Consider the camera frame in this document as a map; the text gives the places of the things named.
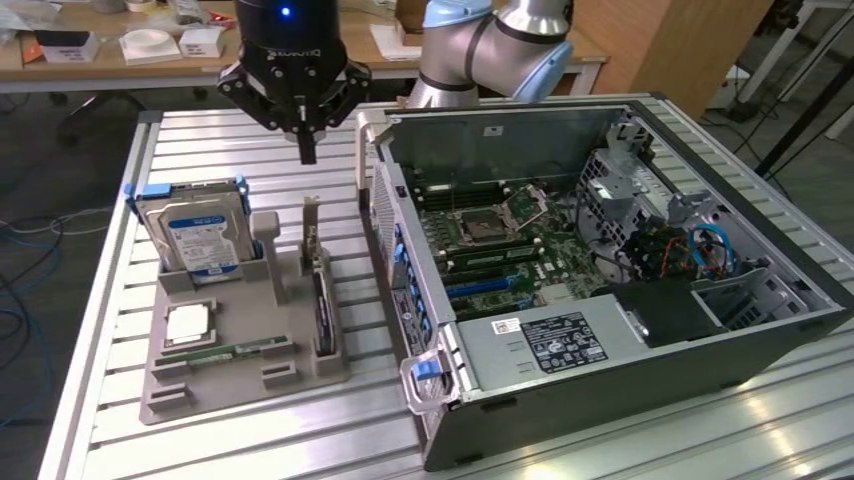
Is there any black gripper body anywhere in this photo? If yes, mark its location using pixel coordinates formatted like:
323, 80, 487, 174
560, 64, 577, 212
234, 0, 353, 135

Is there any black graphics card metal bracket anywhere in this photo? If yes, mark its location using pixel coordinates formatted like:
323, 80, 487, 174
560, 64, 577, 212
301, 195, 339, 359

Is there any white paper sheet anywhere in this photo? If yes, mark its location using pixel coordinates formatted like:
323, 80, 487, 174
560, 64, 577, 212
370, 22, 426, 62

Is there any white labelled cardboard box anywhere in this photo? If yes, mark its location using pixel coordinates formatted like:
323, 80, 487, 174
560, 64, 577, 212
178, 27, 227, 59

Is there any brown cardboard box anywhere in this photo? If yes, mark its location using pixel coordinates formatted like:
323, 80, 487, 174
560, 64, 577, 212
394, 0, 433, 34

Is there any long wooden desk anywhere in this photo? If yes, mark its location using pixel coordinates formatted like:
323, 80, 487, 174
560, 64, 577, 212
0, 0, 610, 96

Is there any black office chair base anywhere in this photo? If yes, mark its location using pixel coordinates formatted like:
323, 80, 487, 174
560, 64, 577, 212
56, 89, 149, 147

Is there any white box black lid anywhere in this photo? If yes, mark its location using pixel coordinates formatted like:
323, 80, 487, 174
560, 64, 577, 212
34, 29, 102, 64

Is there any hard disk in blue caddy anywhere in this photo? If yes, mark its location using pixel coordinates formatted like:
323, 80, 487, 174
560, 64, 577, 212
126, 174, 259, 286

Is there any CPU socket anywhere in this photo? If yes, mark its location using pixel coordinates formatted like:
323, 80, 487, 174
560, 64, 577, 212
457, 207, 516, 246

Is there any metal socket cover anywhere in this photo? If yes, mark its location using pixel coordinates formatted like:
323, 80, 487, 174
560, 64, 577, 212
504, 183, 556, 226

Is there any clear plastic bag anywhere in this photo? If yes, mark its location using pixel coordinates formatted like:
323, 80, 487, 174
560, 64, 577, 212
0, 0, 66, 36

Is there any installed green RAM stick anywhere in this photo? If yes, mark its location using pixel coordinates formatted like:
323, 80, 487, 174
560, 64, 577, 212
445, 242, 544, 274

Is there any perforated metal drive cage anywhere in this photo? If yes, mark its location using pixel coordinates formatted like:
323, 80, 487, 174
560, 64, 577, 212
574, 119, 673, 244

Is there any blue expansion slot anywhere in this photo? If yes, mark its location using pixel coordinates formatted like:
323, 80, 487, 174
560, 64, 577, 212
445, 277, 529, 301

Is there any silver CPU chip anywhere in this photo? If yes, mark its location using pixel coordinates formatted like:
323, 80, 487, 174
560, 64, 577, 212
163, 303, 219, 346

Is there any green motherboard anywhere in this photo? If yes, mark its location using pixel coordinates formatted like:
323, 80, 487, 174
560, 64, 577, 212
406, 167, 616, 321

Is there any grey plastic parts rack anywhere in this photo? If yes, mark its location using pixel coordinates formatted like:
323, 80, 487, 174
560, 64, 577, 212
137, 209, 353, 426

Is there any wooden cabinet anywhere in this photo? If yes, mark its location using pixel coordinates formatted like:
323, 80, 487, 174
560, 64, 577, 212
573, 0, 780, 121

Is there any blue case release latch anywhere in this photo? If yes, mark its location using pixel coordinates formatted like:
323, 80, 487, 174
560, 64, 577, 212
411, 358, 446, 384

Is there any grey power supply unit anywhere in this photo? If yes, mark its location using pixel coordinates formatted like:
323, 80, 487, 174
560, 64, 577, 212
457, 294, 649, 394

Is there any black plastic air shroud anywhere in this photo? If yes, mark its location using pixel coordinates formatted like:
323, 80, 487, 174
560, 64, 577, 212
613, 280, 729, 349

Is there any black stand pole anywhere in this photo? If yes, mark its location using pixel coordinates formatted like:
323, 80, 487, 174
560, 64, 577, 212
757, 9, 854, 176

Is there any grey metal disk bay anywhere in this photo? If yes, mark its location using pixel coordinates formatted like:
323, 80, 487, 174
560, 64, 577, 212
690, 267, 813, 334

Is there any black open PC case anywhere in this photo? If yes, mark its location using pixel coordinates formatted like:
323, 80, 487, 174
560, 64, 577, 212
357, 92, 854, 474

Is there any white floor cable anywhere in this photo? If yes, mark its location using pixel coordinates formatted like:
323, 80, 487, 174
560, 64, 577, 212
3, 207, 113, 236

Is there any orange wire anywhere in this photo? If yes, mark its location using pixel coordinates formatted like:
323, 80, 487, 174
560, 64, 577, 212
657, 237, 689, 279

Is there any blue floor cable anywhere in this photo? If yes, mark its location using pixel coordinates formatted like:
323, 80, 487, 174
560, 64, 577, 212
0, 222, 59, 429

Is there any blue wire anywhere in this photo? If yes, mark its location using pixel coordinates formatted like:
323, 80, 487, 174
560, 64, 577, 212
690, 223, 740, 281

